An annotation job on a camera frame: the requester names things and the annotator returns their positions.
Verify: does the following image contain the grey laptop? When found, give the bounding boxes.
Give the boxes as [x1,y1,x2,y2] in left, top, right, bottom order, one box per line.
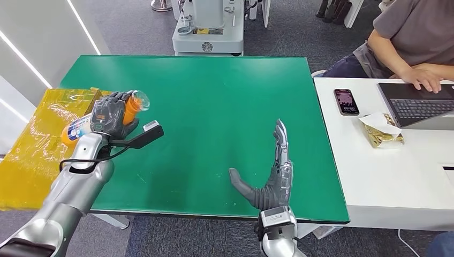
[377,82,454,131]

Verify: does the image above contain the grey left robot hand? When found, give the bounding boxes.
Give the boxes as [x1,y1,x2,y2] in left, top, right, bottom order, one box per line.
[89,90,140,140]

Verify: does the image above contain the orange detergent bottle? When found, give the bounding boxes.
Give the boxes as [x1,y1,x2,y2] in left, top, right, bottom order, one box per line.
[60,89,151,147]

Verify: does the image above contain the person's right hand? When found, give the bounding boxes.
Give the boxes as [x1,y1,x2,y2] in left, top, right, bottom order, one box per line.
[400,67,444,94]

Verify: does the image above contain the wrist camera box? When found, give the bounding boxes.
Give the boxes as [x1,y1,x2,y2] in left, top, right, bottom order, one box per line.
[258,206,298,242]
[133,120,165,150]

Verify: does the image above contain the blue fabric object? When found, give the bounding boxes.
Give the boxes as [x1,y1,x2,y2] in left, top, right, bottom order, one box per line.
[427,232,454,257]

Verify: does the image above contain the black chair base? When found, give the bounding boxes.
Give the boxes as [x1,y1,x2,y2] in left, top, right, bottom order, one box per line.
[315,0,353,26]

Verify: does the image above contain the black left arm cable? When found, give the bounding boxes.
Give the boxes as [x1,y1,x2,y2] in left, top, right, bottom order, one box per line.
[59,143,132,173]

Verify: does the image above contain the black smartphone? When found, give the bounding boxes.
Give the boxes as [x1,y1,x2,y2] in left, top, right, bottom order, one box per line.
[333,88,360,117]

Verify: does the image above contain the person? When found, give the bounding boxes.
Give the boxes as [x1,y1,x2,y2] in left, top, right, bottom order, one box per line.
[322,0,454,95]

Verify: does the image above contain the yellow tape-wrapped cardboard box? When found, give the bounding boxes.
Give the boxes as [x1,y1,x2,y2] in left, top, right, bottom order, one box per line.
[0,87,111,211]

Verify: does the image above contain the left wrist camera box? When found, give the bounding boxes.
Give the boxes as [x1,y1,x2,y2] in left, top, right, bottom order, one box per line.
[133,120,165,150]

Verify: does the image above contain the chrome stand base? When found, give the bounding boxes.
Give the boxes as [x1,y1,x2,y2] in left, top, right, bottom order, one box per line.
[150,0,173,12]

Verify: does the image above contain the white furniture panel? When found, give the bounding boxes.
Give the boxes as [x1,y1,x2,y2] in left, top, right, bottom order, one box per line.
[248,0,272,28]
[343,0,365,28]

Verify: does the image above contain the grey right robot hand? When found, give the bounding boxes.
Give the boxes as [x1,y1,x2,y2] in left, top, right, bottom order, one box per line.
[229,118,294,210]

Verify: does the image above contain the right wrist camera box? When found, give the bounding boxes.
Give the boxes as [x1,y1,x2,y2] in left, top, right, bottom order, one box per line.
[258,206,298,242]

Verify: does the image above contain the gold snack packet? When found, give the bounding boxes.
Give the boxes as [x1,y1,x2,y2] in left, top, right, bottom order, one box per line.
[359,112,405,149]

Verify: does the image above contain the white floor cable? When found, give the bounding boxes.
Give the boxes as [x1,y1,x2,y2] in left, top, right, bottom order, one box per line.
[398,230,421,257]

